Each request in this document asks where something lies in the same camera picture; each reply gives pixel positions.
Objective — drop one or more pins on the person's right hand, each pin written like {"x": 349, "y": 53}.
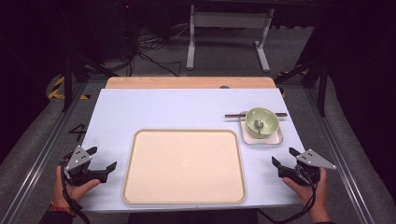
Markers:
{"x": 313, "y": 196}

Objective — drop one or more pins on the beige tray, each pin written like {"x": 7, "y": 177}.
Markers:
{"x": 183, "y": 168}

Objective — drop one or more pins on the yellow black hazard tape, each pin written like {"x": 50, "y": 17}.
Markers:
{"x": 289, "y": 73}
{"x": 56, "y": 90}

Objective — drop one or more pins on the person's left hand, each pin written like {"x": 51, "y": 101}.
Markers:
{"x": 67, "y": 193}

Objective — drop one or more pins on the white square plate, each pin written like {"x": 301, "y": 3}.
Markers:
{"x": 274, "y": 140}

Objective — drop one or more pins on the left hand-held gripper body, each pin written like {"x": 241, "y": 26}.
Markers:
{"x": 77, "y": 158}

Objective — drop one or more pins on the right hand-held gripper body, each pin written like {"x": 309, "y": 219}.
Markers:
{"x": 311, "y": 160}

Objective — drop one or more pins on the black metal stand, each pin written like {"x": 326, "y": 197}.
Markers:
{"x": 322, "y": 90}

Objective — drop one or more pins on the white table mat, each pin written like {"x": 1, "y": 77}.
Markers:
{"x": 162, "y": 109}

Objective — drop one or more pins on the black tripod stand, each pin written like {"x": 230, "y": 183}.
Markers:
{"x": 67, "y": 81}

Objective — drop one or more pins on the metal spoon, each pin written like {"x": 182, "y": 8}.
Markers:
{"x": 258, "y": 124}

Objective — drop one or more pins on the black equipment rack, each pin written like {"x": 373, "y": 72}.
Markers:
{"x": 127, "y": 28}

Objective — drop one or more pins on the green bowl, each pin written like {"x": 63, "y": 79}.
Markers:
{"x": 269, "y": 119}

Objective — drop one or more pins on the white metal stand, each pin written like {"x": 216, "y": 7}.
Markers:
{"x": 229, "y": 19}

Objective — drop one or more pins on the grey table grommet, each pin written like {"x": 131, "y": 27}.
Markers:
{"x": 224, "y": 87}

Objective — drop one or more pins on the brown chopstick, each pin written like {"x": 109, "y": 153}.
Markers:
{"x": 233, "y": 114}

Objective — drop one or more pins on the wooden table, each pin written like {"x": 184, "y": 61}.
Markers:
{"x": 186, "y": 82}

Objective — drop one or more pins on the aluminium rail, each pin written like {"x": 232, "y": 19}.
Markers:
{"x": 37, "y": 161}
{"x": 342, "y": 161}

